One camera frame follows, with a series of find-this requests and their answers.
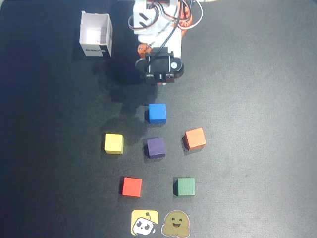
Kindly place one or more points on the blue wooden cube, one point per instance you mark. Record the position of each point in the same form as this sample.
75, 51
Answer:
157, 112

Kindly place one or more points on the purple wooden cube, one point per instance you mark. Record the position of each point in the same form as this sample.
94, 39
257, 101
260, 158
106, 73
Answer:
156, 146

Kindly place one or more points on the red wooden cube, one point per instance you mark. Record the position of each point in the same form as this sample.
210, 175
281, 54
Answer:
132, 186

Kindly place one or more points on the white and orange robot arm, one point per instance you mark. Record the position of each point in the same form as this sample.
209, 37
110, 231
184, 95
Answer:
152, 33

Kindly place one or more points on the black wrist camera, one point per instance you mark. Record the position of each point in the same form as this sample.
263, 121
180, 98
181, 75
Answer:
161, 64

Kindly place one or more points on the green wooden cube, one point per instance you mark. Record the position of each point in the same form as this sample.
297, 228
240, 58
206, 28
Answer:
186, 186

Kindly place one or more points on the yellow robot mascot sticker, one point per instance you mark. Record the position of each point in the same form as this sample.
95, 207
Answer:
139, 216

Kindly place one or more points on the yellow wooden cube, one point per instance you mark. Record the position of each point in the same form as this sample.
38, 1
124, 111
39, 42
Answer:
113, 143

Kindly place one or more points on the hugging face emoji sticker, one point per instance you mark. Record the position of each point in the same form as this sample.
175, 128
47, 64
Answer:
175, 220

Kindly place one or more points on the white open cardboard box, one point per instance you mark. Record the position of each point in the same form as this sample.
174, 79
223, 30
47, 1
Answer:
95, 27

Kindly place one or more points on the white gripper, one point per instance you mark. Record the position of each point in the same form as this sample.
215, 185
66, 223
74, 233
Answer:
142, 50

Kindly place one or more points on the orange wooden cube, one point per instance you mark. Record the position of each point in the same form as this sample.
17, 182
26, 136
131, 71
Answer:
195, 138

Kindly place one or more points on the black table mat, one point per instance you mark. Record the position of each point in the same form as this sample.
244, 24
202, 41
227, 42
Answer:
247, 124

